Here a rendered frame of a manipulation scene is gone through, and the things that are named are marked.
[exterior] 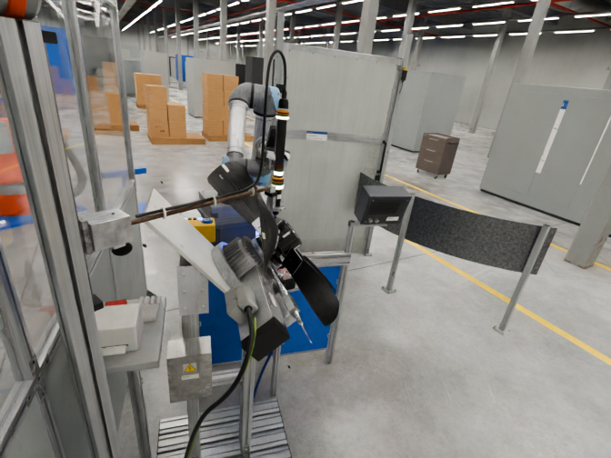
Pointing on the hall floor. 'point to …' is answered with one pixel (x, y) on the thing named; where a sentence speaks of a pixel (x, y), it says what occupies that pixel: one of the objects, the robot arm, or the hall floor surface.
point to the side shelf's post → (139, 413)
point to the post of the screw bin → (275, 371)
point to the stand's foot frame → (227, 433)
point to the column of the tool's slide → (55, 222)
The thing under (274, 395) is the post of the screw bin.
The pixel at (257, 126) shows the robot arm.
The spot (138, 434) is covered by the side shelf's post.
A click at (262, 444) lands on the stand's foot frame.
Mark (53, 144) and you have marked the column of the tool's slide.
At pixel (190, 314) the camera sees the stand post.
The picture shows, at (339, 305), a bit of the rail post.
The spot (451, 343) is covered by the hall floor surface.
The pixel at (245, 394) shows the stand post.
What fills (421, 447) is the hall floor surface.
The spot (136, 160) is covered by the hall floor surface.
